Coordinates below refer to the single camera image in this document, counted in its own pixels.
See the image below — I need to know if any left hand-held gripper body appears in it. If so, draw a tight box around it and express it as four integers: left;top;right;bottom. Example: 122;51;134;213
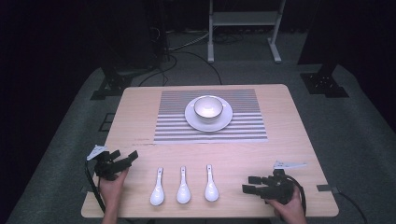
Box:
86;144;132;182

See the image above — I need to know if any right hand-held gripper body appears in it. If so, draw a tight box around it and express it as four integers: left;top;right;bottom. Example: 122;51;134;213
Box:
261;160;308;205

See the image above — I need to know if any person's left hand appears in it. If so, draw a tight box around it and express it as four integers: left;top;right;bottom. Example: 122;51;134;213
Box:
98;167;131;210

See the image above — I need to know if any person's right hand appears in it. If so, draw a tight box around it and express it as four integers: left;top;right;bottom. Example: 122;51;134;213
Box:
265;186;308;224

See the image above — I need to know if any white ceramic spoon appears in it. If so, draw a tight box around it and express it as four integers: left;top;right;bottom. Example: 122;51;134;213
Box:
176;165;192;205
204;163;220;203
149;167;166;207

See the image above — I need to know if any grey tape strip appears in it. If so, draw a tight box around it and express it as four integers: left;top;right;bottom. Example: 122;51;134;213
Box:
316;184;340;194

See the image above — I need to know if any striped grey placemat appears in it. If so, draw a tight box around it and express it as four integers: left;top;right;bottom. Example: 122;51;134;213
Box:
153;89;269;144

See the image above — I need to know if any white round plate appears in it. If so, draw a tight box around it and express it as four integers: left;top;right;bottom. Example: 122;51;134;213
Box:
184;94;233;133

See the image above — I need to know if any black stand with floor brace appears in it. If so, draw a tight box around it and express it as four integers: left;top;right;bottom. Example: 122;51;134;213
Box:
90;0;171;101

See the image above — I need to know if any white bowl with dark rim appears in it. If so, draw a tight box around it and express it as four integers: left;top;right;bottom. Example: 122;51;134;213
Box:
192;95;224;123

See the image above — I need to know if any white metal stand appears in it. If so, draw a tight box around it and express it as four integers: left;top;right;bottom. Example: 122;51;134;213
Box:
206;0;287;64

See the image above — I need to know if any left hand-held gripper cable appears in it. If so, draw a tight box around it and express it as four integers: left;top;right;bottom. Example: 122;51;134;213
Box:
84;158;107;215

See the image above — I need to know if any hand-held gripper cable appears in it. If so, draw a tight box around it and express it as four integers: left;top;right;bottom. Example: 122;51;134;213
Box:
284;175;308;217
84;158;107;215

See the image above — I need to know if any right hand-held gripper cable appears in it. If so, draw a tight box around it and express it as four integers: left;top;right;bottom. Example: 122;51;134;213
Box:
284;175;308;217

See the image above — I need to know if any black cable at table edge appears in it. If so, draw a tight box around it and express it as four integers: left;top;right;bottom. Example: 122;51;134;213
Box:
336;189;371;224

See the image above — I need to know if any black floor cable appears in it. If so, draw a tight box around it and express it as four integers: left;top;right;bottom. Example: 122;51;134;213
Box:
138;50;224;87

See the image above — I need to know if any black stand with base plate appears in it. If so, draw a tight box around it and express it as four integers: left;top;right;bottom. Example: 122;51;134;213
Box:
297;0;350;99

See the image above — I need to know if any white floor cable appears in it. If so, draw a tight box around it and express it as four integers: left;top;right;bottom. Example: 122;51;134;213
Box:
167;29;210;52

